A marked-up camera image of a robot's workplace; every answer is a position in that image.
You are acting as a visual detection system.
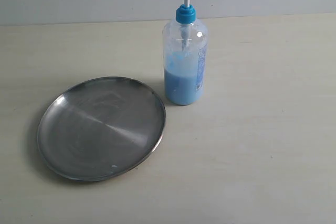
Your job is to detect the blue pump soap bottle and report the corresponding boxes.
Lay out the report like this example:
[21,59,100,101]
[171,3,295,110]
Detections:
[163,0,208,105]

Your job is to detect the round stainless steel plate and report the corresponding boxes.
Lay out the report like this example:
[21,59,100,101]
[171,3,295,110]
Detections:
[37,77,166,182]

